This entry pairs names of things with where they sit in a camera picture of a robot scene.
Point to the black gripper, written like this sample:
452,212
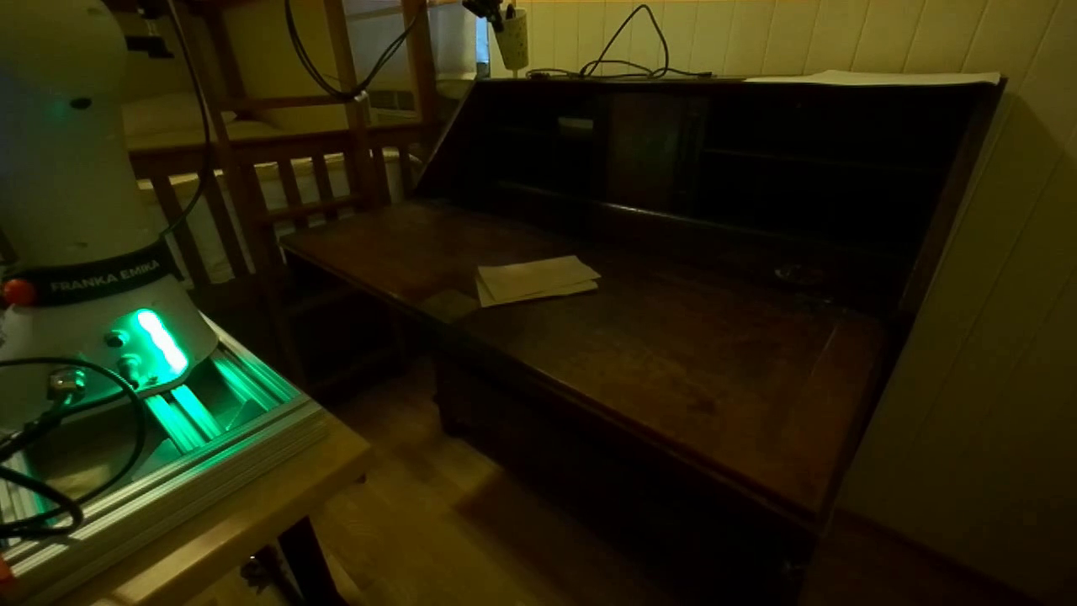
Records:
481,9

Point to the white dotted paper cup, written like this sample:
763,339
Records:
511,46

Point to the folded beige napkin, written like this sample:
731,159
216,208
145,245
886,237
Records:
533,279

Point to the robot base table green light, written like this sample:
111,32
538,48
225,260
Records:
191,459

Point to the white paper sheet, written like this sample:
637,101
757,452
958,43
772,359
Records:
876,77

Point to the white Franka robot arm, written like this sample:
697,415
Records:
67,169

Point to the wooden slatted furniture frame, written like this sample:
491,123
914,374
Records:
290,169

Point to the dark wooden secretary cabinet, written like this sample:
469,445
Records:
694,359

